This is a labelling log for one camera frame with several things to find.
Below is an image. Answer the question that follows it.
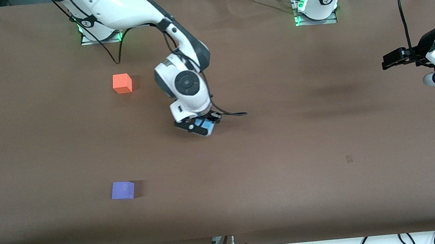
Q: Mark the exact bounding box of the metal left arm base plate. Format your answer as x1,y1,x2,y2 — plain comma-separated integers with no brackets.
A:
291,0,339,28

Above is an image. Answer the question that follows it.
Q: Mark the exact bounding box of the orange block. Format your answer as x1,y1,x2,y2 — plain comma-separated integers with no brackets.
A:
111,72,134,95

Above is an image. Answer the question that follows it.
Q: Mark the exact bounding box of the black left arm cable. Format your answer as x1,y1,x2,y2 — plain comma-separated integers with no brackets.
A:
398,0,427,51

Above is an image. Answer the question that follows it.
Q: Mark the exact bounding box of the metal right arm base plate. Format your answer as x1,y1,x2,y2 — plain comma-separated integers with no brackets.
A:
79,24,124,46

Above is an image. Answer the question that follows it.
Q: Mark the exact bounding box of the blue block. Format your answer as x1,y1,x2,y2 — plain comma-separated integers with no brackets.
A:
194,116,217,138

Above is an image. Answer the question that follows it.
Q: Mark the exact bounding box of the purple block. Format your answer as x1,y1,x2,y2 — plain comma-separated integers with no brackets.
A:
110,179,137,202

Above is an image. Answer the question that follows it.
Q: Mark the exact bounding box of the brown table cover sheet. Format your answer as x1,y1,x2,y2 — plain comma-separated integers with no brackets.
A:
0,0,435,244

